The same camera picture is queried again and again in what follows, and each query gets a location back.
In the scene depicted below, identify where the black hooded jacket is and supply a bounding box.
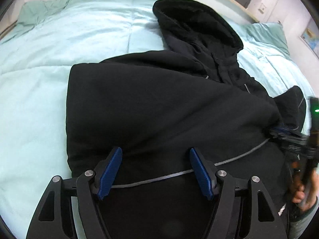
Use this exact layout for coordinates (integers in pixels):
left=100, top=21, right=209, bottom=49
left=66, top=0, right=306, bottom=238

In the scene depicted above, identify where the person's right hand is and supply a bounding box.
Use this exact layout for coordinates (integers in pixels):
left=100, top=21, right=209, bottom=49
left=291, top=169, right=318, bottom=214

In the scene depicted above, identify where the teal pillow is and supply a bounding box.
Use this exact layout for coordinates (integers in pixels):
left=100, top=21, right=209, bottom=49
left=245, top=22, right=290, bottom=57

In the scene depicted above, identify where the teal quilted duvet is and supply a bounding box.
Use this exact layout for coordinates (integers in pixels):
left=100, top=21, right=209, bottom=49
left=1, top=0, right=312, bottom=238

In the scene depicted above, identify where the colourful wall map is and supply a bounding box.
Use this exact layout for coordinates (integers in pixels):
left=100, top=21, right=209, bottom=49
left=301, top=19, right=319, bottom=57

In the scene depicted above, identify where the white wall socket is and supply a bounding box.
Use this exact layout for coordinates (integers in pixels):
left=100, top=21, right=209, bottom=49
left=258, top=3, right=267, bottom=14

